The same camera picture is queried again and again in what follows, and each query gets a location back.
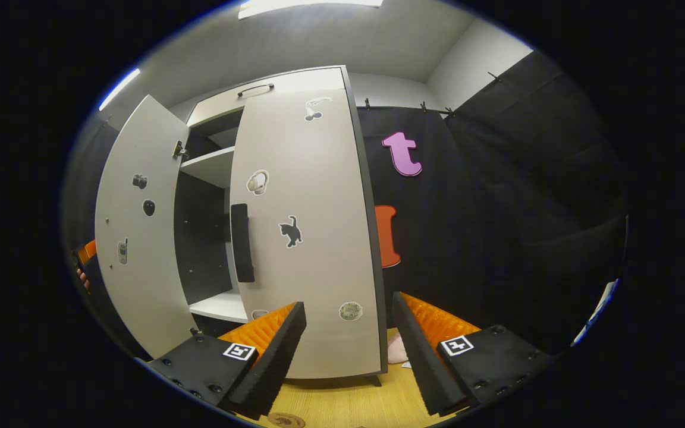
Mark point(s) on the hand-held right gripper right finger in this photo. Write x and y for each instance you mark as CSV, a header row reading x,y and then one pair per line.
x,y
423,356

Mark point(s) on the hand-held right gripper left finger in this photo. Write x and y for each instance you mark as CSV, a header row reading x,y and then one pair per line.
x,y
271,368

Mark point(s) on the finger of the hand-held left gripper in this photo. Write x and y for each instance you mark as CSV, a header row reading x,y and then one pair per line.
x,y
88,249

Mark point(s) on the white cabinet door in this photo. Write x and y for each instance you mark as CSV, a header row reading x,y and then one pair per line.
x,y
140,267
319,267

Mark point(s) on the pink plush face toy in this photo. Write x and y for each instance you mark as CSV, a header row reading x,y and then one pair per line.
x,y
397,351

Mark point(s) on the round cork coaster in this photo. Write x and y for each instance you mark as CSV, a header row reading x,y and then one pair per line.
x,y
286,421

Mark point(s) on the white cabinet shelf board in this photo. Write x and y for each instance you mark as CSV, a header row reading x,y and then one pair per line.
x,y
217,308
209,169

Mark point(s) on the white cabinet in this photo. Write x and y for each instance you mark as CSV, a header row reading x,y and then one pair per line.
x,y
211,238

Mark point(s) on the narrow ceiling light strip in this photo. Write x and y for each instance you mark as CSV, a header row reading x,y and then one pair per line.
x,y
119,89

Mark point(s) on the white cabinet drawer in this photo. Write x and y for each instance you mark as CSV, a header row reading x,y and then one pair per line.
x,y
217,110

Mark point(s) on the large ceiling light panel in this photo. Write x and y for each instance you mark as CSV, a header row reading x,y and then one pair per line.
x,y
310,7

